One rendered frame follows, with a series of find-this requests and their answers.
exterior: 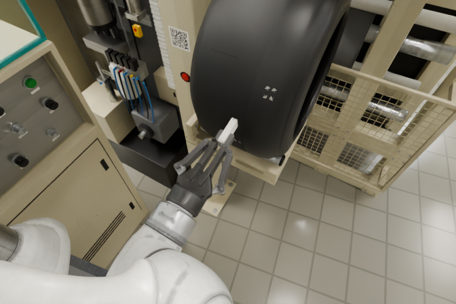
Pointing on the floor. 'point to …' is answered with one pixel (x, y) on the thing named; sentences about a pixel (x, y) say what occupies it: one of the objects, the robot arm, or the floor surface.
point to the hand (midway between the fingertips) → (228, 133)
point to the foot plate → (219, 199)
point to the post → (197, 9)
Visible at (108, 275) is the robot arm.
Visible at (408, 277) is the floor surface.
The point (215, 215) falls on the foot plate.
